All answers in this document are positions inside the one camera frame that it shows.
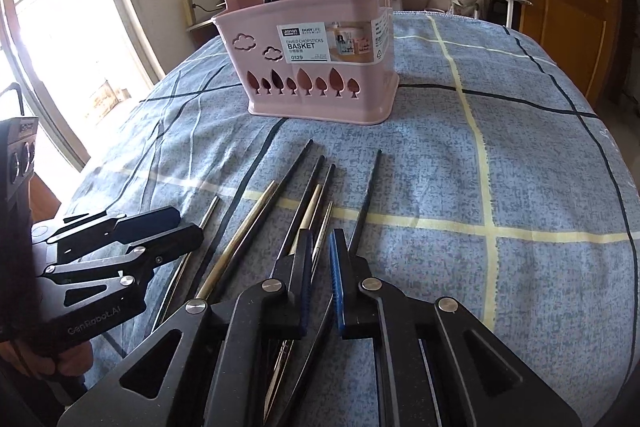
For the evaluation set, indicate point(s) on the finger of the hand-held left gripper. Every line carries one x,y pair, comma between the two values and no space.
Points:
145,221
172,241

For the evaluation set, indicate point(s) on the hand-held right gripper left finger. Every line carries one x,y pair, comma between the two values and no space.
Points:
300,287

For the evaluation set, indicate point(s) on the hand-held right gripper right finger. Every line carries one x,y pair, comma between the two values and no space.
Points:
337,279

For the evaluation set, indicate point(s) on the light wooden chopstick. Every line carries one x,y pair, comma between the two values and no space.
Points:
307,212
234,242

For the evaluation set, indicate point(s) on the bunch of dark chopsticks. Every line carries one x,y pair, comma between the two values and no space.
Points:
310,187

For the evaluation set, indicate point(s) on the pink plastic chopstick basket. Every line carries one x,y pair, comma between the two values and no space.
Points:
325,107

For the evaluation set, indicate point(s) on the person's left hand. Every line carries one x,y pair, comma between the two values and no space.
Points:
75,364

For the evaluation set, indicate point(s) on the blue checked cloth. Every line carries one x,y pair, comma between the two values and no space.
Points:
450,157

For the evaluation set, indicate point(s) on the white framed window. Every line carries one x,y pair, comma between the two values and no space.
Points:
60,32

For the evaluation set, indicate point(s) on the clear plastic bag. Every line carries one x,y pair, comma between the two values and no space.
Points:
465,4

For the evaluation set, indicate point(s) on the wooden door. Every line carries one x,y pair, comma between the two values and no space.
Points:
565,7

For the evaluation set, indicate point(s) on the black metal frame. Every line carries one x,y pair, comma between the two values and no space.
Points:
20,102

